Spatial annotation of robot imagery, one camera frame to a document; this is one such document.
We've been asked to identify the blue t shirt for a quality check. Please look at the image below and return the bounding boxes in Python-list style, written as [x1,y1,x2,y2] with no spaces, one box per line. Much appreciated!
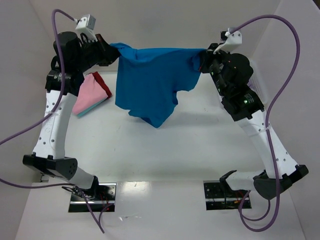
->
[112,43,203,128]

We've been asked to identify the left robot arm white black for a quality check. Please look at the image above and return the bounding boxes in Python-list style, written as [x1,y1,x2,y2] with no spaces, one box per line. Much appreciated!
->
[22,31,120,198]

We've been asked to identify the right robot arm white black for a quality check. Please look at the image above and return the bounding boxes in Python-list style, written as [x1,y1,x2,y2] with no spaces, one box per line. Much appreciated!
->
[198,43,309,200]

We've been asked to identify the dark red folded t shirt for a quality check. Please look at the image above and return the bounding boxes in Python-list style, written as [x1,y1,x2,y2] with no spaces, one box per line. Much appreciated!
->
[92,71,113,99]

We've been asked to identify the pink folded t shirt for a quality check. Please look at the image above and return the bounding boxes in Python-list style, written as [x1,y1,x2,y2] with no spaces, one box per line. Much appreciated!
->
[72,73,108,115]

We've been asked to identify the white plastic basket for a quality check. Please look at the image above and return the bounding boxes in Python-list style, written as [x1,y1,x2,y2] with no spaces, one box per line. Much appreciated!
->
[248,58,269,105]

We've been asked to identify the teal folded t shirt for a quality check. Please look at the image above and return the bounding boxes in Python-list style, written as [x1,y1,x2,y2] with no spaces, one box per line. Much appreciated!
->
[76,99,106,117]

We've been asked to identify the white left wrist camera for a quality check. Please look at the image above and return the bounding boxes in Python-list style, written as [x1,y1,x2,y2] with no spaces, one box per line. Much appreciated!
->
[75,14,97,41]

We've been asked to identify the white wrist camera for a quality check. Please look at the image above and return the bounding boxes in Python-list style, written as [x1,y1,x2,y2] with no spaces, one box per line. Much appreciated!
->
[213,30,243,54]
[75,14,97,41]

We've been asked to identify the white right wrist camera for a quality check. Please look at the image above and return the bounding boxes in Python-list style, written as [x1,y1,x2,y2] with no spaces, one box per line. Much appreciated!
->
[213,30,243,54]

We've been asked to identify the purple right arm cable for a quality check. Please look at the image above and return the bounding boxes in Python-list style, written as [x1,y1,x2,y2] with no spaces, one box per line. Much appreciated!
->
[229,14,301,232]

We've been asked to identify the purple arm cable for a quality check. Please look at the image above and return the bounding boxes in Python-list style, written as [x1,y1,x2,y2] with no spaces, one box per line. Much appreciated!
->
[229,14,301,232]
[0,9,111,235]

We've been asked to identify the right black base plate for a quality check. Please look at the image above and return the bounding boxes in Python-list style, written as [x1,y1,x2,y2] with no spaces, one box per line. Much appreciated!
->
[203,181,247,211]

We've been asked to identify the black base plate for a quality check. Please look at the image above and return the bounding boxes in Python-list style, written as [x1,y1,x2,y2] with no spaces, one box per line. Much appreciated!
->
[62,182,117,213]
[203,181,247,211]

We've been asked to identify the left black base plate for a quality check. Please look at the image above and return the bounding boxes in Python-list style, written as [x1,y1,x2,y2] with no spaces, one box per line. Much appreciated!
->
[62,182,117,213]

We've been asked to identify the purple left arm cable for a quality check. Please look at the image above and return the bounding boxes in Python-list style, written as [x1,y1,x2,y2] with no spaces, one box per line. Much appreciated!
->
[0,9,111,235]

